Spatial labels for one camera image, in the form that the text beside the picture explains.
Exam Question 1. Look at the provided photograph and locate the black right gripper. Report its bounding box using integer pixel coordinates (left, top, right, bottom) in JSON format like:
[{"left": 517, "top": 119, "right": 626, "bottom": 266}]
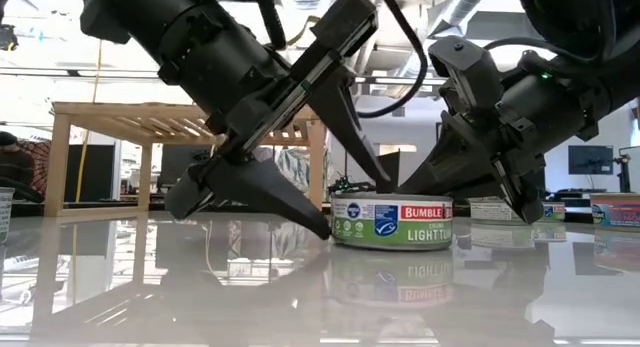
[{"left": 397, "top": 35, "right": 602, "bottom": 225}]

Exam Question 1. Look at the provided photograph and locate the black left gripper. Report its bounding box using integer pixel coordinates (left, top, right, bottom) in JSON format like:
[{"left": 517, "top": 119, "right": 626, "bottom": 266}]
[{"left": 159, "top": 0, "right": 393, "bottom": 241}]

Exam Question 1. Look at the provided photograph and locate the green label tuna can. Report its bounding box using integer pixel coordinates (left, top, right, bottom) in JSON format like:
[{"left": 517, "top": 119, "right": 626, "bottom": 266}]
[
  {"left": 542, "top": 201, "right": 567, "bottom": 223},
  {"left": 468, "top": 196, "right": 524, "bottom": 223},
  {"left": 330, "top": 191, "right": 454, "bottom": 252}
]

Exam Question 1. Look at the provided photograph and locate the light wooden slatted shelf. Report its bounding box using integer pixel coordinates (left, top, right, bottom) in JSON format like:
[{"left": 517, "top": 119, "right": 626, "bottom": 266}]
[{"left": 43, "top": 101, "right": 326, "bottom": 219}]

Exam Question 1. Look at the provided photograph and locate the black standing board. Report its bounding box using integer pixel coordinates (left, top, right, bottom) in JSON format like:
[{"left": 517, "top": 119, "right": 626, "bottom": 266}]
[{"left": 377, "top": 150, "right": 401, "bottom": 193}]

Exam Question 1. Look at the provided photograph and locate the black keyboard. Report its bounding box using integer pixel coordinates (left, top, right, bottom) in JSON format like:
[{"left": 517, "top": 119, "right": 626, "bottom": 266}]
[{"left": 549, "top": 188, "right": 609, "bottom": 197}]

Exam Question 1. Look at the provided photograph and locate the pink blue label salmon can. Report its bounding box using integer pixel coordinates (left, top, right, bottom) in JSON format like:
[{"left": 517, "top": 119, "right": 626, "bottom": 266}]
[{"left": 589, "top": 193, "right": 640, "bottom": 229}]

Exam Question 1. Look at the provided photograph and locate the black cabinet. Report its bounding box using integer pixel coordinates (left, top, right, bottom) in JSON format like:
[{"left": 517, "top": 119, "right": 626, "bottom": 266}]
[{"left": 62, "top": 144, "right": 117, "bottom": 203}]

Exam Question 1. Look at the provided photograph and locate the red patterned tapestry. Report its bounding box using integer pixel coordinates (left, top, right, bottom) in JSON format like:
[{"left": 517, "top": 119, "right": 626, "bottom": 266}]
[{"left": 19, "top": 139, "right": 51, "bottom": 196}]

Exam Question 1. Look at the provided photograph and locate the person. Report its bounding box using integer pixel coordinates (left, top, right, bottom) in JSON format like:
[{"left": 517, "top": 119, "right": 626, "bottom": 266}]
[{"left": 0, "top": 130, "right": 37, "bottom": 201}]

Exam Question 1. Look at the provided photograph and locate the black ceiling device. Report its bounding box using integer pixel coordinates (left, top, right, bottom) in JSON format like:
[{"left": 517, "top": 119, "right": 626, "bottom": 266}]
[{"left": 0, "top": 24, "right": 20, "bottom": 52}]

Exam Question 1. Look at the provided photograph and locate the dark wall monitor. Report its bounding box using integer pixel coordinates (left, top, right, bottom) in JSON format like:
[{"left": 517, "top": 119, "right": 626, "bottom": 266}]
[{"left": 568, "top": 145, "right": 615, "bottom": 176}]

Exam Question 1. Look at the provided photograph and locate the braided black arm cable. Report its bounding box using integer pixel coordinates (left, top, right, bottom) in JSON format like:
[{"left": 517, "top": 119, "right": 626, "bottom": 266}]
[{"left": 209, "top": 0, "right": 289, "bottom": 51}]

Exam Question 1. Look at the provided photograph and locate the black camera stand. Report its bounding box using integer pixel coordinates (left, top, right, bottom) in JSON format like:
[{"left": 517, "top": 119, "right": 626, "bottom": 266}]
[{"left": 615, "top": 154, "right": 634, "bottom": 194}]

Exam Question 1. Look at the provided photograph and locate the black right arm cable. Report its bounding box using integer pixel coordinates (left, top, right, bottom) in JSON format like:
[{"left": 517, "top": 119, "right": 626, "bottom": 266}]
[{"left": 482, "top": 35, "right": 640, "bottom": 83}]

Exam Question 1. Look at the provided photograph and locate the smooth silver ceiling duct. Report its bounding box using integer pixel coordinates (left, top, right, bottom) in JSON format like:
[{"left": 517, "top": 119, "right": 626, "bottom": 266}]
[{"left": 429, "top": 0, "right": 501, "bottom": 38}]

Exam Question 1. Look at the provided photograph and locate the yellow hanging cord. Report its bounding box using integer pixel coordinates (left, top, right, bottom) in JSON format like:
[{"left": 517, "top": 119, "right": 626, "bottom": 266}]
[{"left": 74, "top": 39, "right": 106, "bottom": 203}]

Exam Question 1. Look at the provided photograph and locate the thick black hose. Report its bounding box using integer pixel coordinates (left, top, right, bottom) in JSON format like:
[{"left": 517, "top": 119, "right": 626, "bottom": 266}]
[{"left": 0, "top": 176, "right": 45, "bottom": 204}]

